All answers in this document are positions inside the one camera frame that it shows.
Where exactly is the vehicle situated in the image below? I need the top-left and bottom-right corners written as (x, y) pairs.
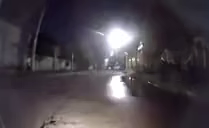
top-left (106, 63), bottom-right (124, 71)

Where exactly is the paved sidewalk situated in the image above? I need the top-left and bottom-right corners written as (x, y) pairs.
top-left (121, 70), bottom-right (209, 101)

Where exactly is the pale building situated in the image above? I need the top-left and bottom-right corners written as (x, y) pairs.
top-left (0, 19), bottom-right (24, 70)

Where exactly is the leaning pole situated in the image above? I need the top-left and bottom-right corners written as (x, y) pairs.
top-left (30, 6), bottom-right (47, 73)

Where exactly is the bright street lamp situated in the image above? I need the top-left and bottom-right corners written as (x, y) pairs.
top-left (95, 27), bottom-right (132, 50)

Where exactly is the dark fence with pillars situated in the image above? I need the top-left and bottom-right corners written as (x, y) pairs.
top-left (135, 35), bottom-right (209, 88)

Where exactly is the dark wet asphalt road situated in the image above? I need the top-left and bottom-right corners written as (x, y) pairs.
top-left (0, 68), bottom-right (209, 128)

